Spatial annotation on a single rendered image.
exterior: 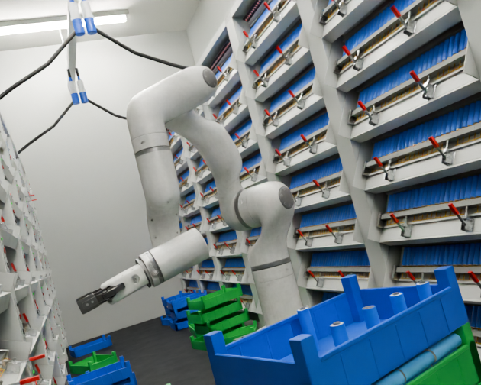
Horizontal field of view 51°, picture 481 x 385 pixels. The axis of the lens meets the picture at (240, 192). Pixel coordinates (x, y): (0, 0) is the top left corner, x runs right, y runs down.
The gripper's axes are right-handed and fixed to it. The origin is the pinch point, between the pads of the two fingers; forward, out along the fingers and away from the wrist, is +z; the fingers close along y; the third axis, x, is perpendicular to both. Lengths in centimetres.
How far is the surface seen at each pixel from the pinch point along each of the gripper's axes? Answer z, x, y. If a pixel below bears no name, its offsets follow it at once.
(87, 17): -76, 143, 184
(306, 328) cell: -26, -14, -54
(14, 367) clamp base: 19.9, -6.6, 13.3
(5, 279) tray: 14.9, 13.7, 30.0
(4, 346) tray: 22.3, -2.3, 30.0
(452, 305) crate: -42, -19, -66
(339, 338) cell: -24, -13, -69
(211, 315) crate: -62, -56, 183
